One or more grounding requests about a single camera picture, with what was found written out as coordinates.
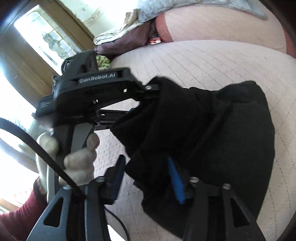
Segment person's left hand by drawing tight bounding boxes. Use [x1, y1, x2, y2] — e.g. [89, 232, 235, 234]
[36, 133, 100, 193]

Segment beige crumpled cloth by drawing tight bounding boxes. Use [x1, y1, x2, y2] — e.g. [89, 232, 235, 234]
[93, 9, 148, 46]

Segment person's left forearm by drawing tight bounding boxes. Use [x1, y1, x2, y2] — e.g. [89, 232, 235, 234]
[0, 178, 50, 241]

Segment black pants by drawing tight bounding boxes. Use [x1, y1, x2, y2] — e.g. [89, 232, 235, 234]
[109, 77, 276, 239]

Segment black cable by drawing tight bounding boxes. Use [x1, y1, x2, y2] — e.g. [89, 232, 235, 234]
[0, 118, 87, 198]

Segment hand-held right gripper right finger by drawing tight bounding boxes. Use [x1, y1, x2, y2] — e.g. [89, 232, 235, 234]
[168, 157, 266, 241]

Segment green patterned cloth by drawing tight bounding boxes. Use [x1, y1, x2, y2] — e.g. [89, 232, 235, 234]
[95, 55, 112, 69]

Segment colourful small packet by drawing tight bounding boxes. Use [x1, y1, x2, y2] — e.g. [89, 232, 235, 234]
[149, 34, 163, 45]

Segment pink bolster pillow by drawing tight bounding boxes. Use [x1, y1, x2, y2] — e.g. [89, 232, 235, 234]
[154, 2, 296, 55]

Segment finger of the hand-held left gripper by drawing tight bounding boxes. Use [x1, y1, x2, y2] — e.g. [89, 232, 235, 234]
[95, 107, 139, 127]
[136, 84, 161, 101]

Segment grey quilted blanket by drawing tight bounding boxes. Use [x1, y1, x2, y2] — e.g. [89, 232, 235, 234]
[136, 0, 268, 24]

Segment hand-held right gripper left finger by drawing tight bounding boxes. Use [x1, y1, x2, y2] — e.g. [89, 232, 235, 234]
[26, 155, 126, 241]

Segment wooden framed window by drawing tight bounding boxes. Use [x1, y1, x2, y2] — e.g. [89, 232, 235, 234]
[0, 0, 95, 93]

